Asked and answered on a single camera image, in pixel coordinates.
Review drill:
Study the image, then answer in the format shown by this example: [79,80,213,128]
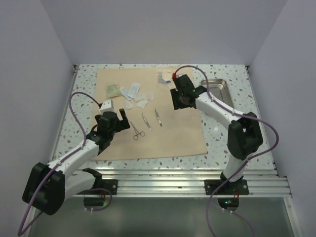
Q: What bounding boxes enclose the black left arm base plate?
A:
[99,179,119,195]

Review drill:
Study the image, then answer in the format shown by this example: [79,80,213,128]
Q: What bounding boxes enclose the steel surgical forceps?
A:
[129,121,146,141]

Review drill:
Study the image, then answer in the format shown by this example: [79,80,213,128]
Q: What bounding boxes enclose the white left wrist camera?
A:
[99,99,114,114]

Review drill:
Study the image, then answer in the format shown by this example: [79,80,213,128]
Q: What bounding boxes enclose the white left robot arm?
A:
[22,109,130,215]

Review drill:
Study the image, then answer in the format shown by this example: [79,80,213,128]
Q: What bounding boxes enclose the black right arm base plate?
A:
[204,179,249,196]

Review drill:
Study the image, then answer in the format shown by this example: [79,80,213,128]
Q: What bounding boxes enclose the curved tip steel tweezers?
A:
[142,113,152,130]

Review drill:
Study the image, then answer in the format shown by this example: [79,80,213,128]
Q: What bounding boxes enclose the stainless steel tray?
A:
[208,79,234,108]

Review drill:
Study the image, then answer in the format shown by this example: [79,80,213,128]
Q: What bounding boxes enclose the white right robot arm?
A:
[170,73,263,194]

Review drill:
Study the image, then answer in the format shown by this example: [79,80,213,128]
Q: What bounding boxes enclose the green yellow packet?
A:
[107,84,120,98]

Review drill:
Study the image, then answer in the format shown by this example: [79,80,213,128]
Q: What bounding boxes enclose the beige cloth mat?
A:
[94,66,207,161]

